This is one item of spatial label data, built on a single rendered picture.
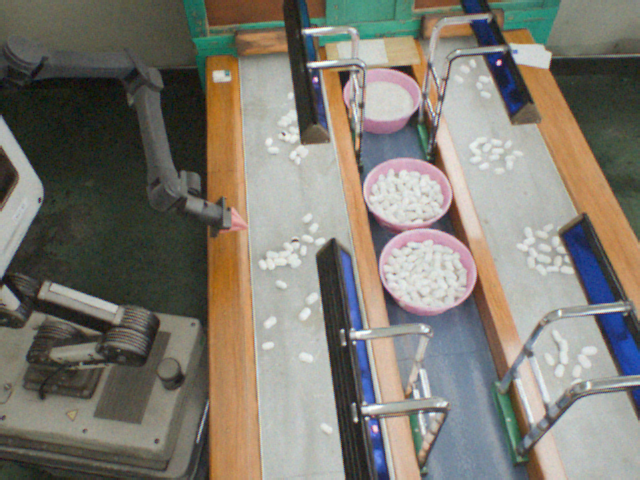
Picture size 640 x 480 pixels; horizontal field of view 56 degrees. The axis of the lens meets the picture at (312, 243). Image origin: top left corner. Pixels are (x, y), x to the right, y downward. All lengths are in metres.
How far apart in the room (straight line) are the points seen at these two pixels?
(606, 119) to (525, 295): 1.87
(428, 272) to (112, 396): 0.99
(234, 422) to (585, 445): 0.82
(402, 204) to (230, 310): 0.62
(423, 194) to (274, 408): 0.81
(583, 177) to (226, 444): 1.31
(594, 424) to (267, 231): 0.99
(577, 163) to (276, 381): 1.15
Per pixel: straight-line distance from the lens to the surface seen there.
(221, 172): 1.92
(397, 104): 2.17
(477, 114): 2.17
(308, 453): 1.49
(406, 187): 1.89
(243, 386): 1.52
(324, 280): 1.29
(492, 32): 1.90
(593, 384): 1.23
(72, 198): 3.06
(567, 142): 2.12
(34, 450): 2.10
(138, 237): 2.81
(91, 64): 1.69
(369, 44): 2.34
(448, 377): 1.65
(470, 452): 1.59
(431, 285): 1.69
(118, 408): 1.90
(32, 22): 3.45
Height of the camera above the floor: 2.17
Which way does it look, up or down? 55 degrees down
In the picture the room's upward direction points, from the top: 2 degrees counter-clockwise
